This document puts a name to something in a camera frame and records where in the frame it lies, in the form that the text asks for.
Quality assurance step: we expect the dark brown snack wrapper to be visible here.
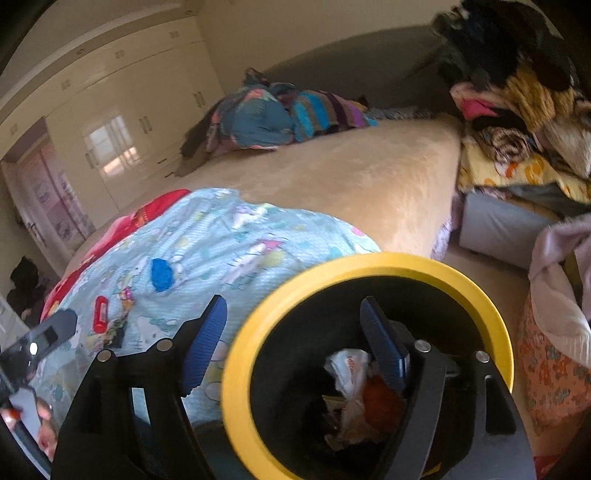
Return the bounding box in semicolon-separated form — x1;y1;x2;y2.
105;316;129;348

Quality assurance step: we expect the white plastic bag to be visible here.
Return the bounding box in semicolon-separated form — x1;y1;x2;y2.
339;397;395;446

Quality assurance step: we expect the lavender cloth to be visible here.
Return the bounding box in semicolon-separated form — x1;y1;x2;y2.
528;220;591;366

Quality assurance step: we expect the dark clothing heap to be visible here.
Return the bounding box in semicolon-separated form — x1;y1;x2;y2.
6;256;50;325

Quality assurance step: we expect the striped colourful cloth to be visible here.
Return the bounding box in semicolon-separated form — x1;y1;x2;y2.
291;89;380;140

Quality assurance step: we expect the blue crumpled wrapper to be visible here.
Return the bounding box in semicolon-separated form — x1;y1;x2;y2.
150;257;175;292

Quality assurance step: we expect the yellow-rimmed black bin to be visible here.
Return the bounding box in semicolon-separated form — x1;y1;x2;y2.
221;253;516;480

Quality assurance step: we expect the beige bed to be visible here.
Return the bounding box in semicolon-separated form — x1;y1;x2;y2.
60;113;465;288

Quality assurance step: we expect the orange printed cloth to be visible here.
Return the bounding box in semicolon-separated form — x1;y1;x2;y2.
514;294;591;437

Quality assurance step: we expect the person's left hand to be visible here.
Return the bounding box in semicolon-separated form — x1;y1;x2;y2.
36;401;60;459

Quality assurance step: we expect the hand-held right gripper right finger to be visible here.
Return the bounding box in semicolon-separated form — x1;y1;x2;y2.
359;296;539;480

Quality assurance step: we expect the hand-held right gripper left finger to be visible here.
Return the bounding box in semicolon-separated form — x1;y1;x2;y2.
51;294;229;480

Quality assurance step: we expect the grey storage box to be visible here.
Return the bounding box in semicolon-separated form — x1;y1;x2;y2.
459;191;556;271

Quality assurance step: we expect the zebra patterned cloth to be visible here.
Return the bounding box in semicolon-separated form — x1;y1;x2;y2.
479;124;542;163

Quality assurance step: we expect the grey patterned cloth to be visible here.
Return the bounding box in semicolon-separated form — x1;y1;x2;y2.
368;105;422;121

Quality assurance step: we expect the dark olive cloth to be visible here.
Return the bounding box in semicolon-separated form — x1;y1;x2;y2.
173;105;223;180

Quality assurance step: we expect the pink printed door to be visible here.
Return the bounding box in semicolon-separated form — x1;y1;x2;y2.
17;137;96;251

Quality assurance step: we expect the light blue printed blanket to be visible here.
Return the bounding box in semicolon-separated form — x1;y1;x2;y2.
41;187;382;462

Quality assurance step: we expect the grey headboard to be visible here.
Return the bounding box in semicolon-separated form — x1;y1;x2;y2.
262;24;459;121

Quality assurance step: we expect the black clothing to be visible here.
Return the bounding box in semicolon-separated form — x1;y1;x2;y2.
431;0;580;92

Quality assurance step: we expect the red wrapper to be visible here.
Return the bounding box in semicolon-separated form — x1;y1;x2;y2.
364;375;406;422

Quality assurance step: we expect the pink cloth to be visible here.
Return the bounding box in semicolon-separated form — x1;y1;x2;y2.
450;83;509;121

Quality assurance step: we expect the white printed wrapper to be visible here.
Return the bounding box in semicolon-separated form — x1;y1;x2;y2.
323;348;376;416

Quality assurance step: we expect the yellow printed cloth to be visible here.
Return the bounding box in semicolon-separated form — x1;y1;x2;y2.
456;137;591;205

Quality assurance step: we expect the cream wardrobe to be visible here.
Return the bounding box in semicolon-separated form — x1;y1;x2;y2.
0;14;228;234

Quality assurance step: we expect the mustard knit cloth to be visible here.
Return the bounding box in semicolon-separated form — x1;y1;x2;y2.
502;64;591;136

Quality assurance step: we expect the blue floral cloth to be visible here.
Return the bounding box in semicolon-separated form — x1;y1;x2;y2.
205;68;302;154

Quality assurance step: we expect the red blanket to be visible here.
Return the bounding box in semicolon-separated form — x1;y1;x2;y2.
39;188;193;325

